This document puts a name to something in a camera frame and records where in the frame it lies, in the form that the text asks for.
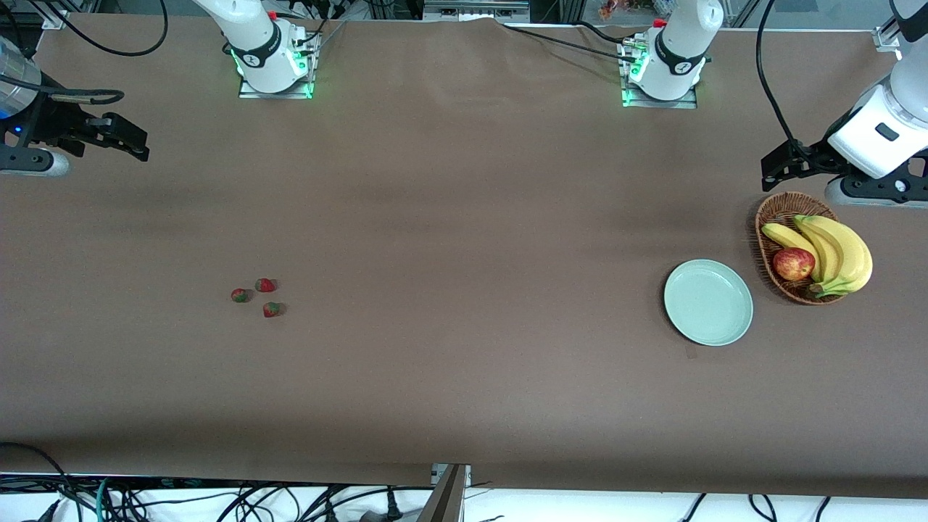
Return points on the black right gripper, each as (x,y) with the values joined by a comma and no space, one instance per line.
(52,121)

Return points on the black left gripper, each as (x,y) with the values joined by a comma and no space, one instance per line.
(813,156)

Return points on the red strawberry with green patch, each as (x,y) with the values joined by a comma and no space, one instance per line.
(238,295)

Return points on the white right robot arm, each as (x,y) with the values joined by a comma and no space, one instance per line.
(254,36)

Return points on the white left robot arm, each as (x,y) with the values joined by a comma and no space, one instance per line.
(681,43)

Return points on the pale green round plate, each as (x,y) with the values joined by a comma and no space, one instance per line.
(707,304)

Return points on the brown wicker basket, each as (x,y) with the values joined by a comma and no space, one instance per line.
(779,210)

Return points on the short yellow banana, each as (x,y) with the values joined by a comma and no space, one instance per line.
(786,235)

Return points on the red apple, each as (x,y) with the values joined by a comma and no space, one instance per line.
(792,264)

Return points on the colourful toy items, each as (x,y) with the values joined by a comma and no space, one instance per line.
(612,9)

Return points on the brown table cover sheet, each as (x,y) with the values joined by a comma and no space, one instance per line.
(464,217)

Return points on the grey equipment box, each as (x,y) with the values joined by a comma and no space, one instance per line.
(471,11)

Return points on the grey aluminium table profile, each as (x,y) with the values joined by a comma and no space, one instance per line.
(446,500)

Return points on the silver aluminium frame profile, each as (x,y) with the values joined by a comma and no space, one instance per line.
(54,19)

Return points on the silver aluminium corner bracket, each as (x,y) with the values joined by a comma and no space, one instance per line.
(886,38)

